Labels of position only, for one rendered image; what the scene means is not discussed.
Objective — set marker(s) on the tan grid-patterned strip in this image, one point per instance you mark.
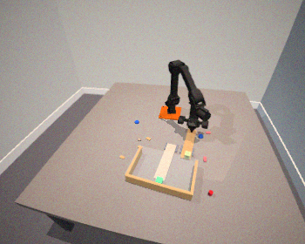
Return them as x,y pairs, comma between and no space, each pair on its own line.
188,146

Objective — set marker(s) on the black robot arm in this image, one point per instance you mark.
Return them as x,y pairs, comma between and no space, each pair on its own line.
195,96

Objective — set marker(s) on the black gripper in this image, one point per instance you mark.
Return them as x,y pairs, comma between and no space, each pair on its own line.
183,119

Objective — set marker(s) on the pale green cube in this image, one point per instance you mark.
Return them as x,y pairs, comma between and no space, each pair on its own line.
188,154

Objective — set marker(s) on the cream flat strip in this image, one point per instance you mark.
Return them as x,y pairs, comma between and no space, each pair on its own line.
170,148

